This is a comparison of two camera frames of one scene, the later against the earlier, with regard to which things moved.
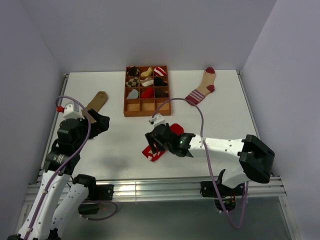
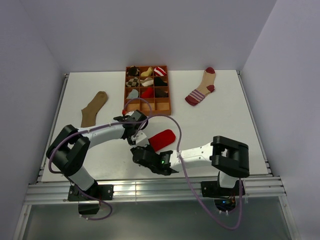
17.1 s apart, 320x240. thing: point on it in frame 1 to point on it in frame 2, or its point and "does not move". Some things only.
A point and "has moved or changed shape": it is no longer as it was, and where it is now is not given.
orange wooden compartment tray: (146, 88) does not move
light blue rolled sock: (133, 95) does not move
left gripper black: (101, 124) to (130, 141)
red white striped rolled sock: (158, 71) does not move
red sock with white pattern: (177, 129) has moved or changed shape
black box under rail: (89, 208) does not move
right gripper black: (151, 139) to (148, 146)
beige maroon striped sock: (206, 87) does not move
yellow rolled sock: (147, 73) does not move
